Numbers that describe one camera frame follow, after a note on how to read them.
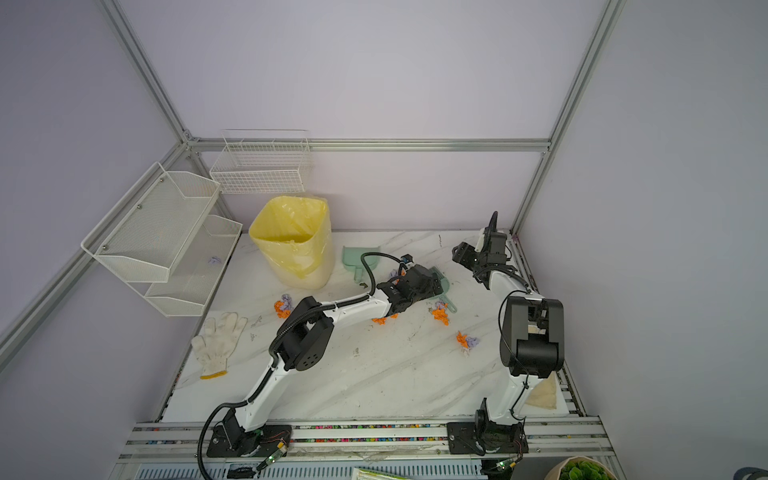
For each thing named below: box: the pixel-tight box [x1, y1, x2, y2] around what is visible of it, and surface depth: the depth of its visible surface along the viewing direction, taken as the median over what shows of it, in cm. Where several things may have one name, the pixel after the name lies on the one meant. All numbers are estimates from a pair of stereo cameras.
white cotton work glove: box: [191, 312, 248, 380], surface depth 92 cm
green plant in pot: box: [544, 456, 619, 480], surface depth 63 cm
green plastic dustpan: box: [342, 245, 381, 283], surface depth 116 cm
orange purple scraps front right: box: [456, 331, 477, 349], surface depth 92 cm
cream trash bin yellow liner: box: [248, 195, 335, 290], surface depth 95 cm
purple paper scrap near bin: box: [280, 293, 294, 311], surface depth 100 cm
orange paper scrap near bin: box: [274, 300, 291, 319], surface depth 98 cm
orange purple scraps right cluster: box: [431, 301, 451, 326], surface depth 99 cm
